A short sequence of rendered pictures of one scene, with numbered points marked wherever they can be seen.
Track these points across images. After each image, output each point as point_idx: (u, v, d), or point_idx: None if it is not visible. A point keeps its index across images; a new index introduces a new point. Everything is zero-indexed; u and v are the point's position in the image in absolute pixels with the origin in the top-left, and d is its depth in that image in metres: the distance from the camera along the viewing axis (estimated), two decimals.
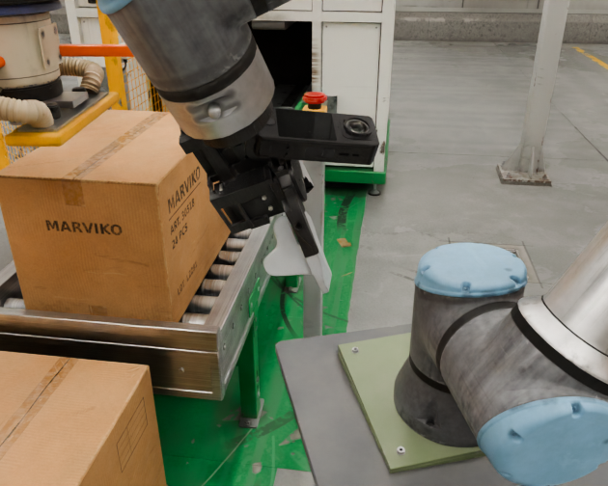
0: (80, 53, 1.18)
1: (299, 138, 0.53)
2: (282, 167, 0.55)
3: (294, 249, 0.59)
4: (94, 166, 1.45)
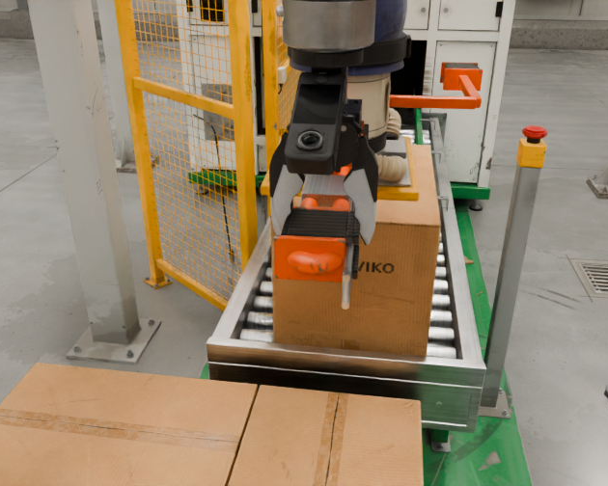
0: (408, 104, 1.21)
1: (296, 97, 0.57)
2: None
3: None
4: None
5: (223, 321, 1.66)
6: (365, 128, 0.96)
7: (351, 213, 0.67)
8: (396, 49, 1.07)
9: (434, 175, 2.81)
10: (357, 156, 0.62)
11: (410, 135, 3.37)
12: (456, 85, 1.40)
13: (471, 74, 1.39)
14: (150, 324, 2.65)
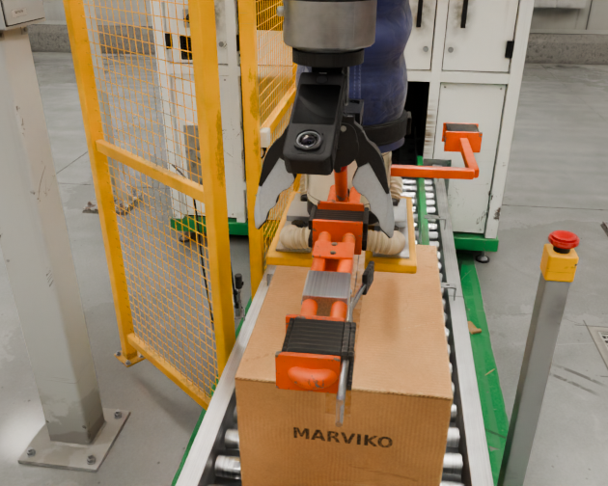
0: (409, 174, 1.27)
1: (296, 96, 0.58)
2: None
3: None
4: None
5: (182, 480, 1.35)
6: (365, 213, 1.02)
7: (347, 325, 0.73)
8: (396, 130, 1.13)
9: (438, 244, 2.49)
10: (359, 152, 0.61)
11: (411, 186, 3.06)
12: (457, 147, 1.46)
13: (471, 137, 1.44)
14: (116, 417, 2.34)
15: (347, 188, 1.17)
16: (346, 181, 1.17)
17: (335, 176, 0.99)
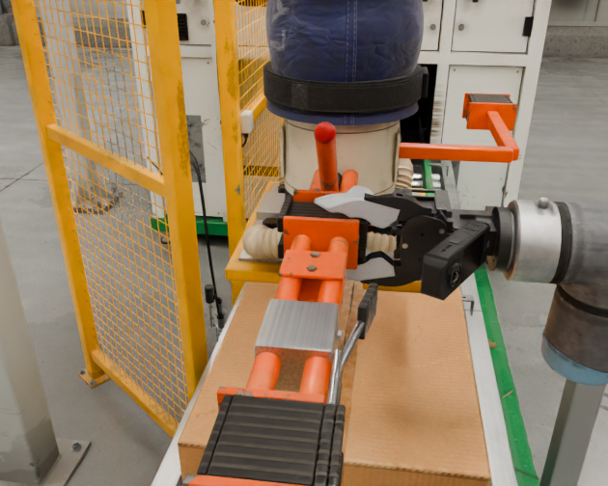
0: (424, 155, 0.93)
1: (477, 237, 0.62)
2: (452, 224, 0.64)
3: None
4: None
5: None
6: None
7: (329, 411, 0.39)
8: (407, 90, 0.79)
9: None
10: (407, 272, 0.67)
11: (417, 181, 2.72)
12: (484, 123, 1.12)
13: (502, 110, 1.10)
14: (73, 449, 2.00)
15: (339, 174, 0.83)
16: (338, 164, 0.83)
17: (317, 151, 0.65)
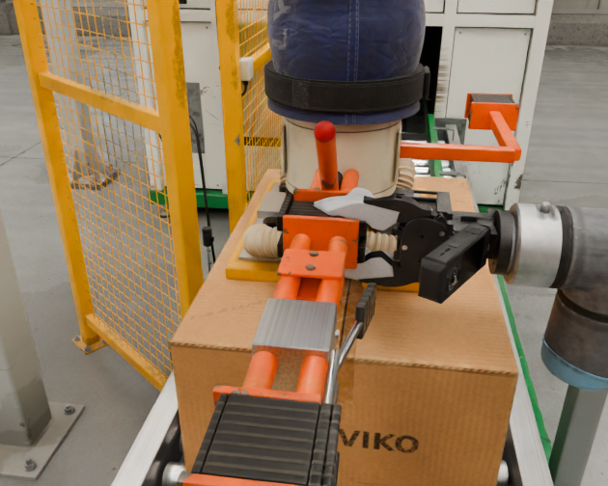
0: (425, 155, 0.93)
1: (477, 241, 0.61)
2: (452, 227, 0.64)
3: None
4: (352, 314, 0.76)
5: None
6: None
7: (324, 410, 0.39)
8: (408, 89, 0.79)
9: None
10: (406, 273, 0.67)
11: None
12: (486, 123, 1.12)
13: (504, 110, 1.10)
14: (67, 413, 1.92)
15: (340, 173, 0.83)
16: (339, 163, 0.83)
17: (317, 150, 0.65)
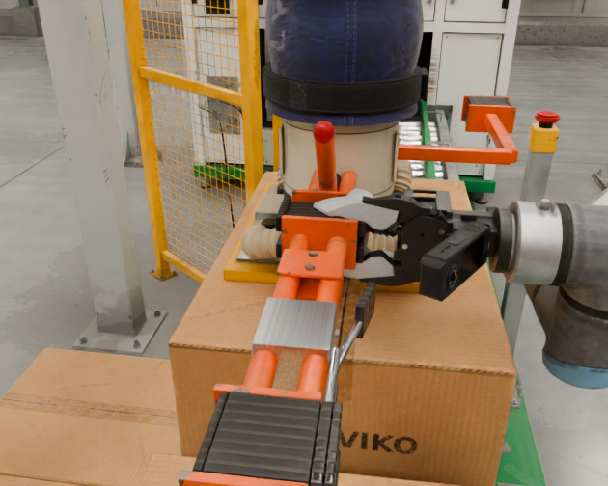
0: (423, 157, 0.93)
1: (477, 238, 0.61)
2: (452, 225, 0.64)
3: None
4: (350, 315, 0.76)
5: None
6: None
7: (326, 408, 0.39)
8: (406, 91, 0.79)
9: (441, 167, 2.79)
10: (406, 272, 0.67)
11: (416, 127, 3.36)
12: (483, 126, 1.12)
13: (501, 113, 1.11)
14: (155, 315, 2.63)
15: (338, 174, 0.83)
16: (337, 165, 0.83)
17: (317, 151, 0.65)
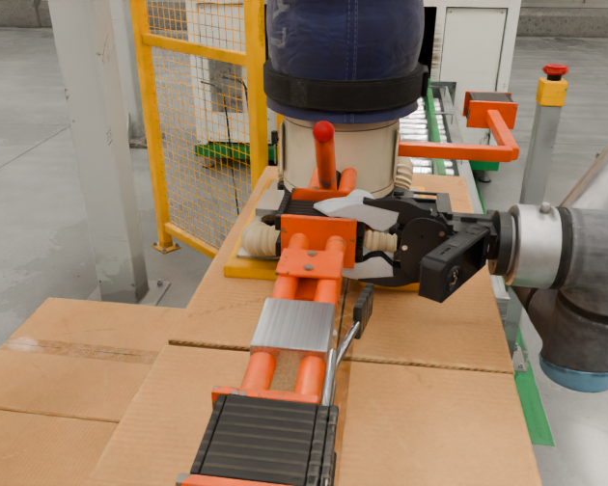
0: (423, 154, 0.93)
1: (477, 241, 0.61)
2: (452, 227, 0.64)
3: None
4: (349, 312, 0.76)
5: None
6: None
7: (322, 412, 0.39)
8: (407, 89, 0.79)
9: (446, 137, 2.77)
10: (405, 273, 0.67)
11: (420, 102, 3.34)
12: (484, 121, 1.12)
13: (502, 109, 1.10)
14: (158, 285, 2.62)
15: (338, 172, 0.83)
16: (337, 162, 0.83)
17: (316, 150, 0.65)
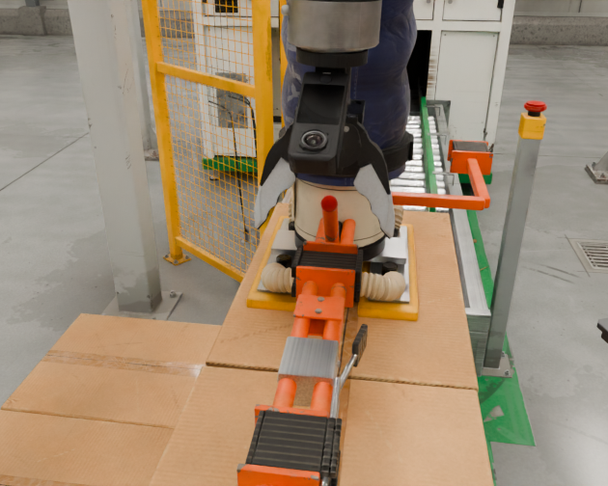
0: (410, 202, 1.12)
1: (300, 96, 0.57)
2: None
3: None
4: (349, 338, 0.95)
5: None
6: (358, 258, 0.87)
7: (331, 422, 0.58)
8: (396, 157, 0.98)
9: None
10: (361, 152, 0.62)
11: (416, 121, 3.53)
12: (465, 169, 1.31)
13: (480, 158, 1.29)
14: (171, 296, 2.80)
15: (340, 222, 1.02)
16: (339, 214, 1.02)
17: (323, 216, 0.84)
